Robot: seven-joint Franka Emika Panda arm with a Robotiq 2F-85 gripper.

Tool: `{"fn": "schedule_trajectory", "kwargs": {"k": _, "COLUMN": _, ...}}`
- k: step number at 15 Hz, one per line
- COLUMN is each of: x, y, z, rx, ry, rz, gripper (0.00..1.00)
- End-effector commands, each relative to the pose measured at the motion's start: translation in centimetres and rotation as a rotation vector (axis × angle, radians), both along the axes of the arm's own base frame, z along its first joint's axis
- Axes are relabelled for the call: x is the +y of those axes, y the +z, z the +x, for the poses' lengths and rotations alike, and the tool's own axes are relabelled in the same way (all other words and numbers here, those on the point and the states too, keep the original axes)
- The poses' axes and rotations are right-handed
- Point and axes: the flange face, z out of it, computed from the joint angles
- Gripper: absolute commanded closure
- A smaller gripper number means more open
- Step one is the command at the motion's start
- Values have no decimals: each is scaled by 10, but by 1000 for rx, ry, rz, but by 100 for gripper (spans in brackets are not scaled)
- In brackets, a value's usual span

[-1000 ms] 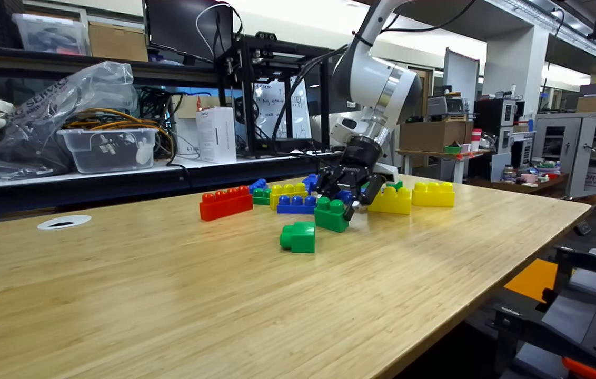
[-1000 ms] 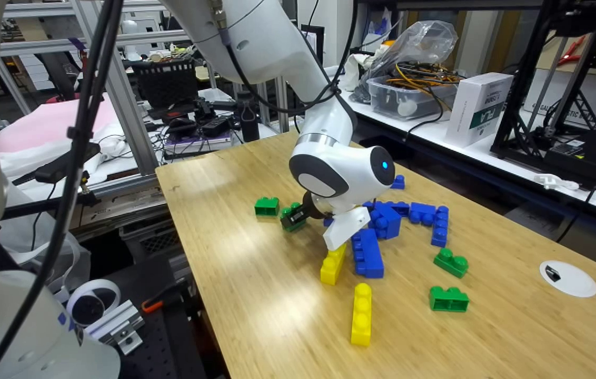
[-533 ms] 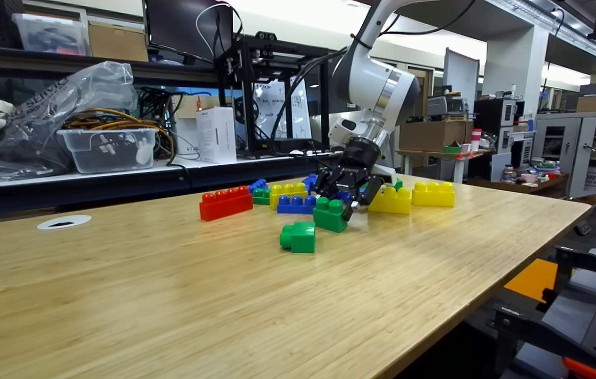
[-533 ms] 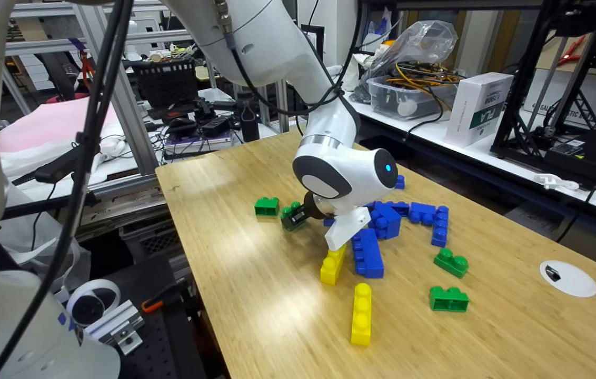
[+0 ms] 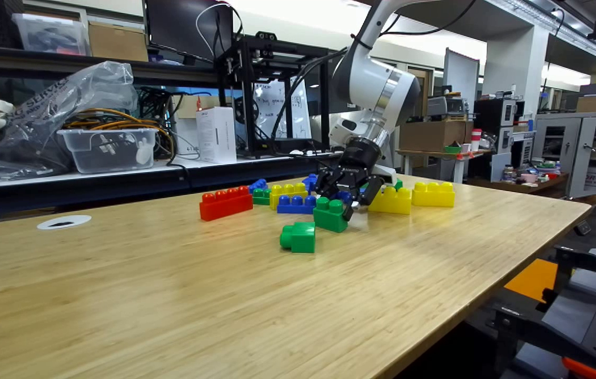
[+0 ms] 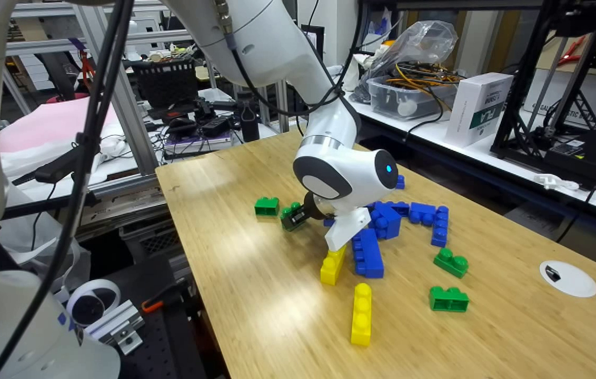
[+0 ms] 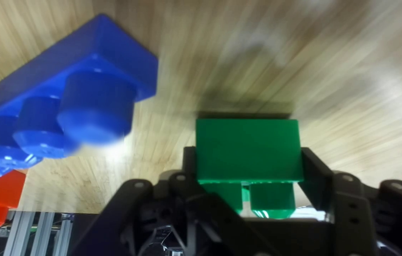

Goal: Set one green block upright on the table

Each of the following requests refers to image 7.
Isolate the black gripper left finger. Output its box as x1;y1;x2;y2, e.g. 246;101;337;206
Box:
70;147;259;256

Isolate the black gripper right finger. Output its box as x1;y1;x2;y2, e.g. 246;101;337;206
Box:
299;147;402;256

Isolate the green toy block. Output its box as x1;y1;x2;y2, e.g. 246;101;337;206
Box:
195;118;304;220

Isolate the long blue toy block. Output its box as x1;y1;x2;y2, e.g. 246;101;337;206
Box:
0;13;161;179

